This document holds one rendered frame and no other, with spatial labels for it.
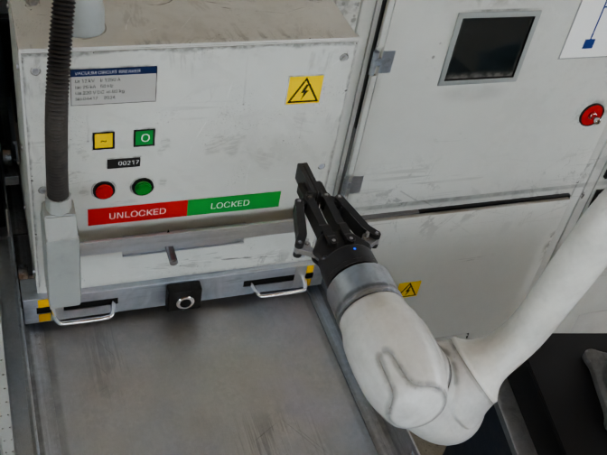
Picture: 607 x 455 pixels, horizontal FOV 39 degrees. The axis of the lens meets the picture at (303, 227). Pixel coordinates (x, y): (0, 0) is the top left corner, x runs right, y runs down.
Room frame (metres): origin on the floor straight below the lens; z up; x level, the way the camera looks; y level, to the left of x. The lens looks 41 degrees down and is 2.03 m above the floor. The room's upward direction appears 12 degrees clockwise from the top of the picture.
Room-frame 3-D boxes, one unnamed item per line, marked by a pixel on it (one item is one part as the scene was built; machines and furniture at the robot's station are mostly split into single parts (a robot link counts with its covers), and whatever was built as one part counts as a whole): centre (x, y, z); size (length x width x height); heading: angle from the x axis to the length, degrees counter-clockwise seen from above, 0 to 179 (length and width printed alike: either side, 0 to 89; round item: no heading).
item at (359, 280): (0.79, -0.09, 1.23); 0.09 x 0.06 x 0.09; 116
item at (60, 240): (0.90, 0.35, 1.09); 0.08 x 0.05 x 0.17; 26
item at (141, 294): (1.07, 0.20, 0.90); 0.54 x 0.05 x 0.06; 116
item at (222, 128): (1.06, 0.19, 1.15); 0.48 x 0.01 x 0.48; 116
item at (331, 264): (0.86, -0.06, 1.23); 0.09 x 0.08 x 0.07; 26
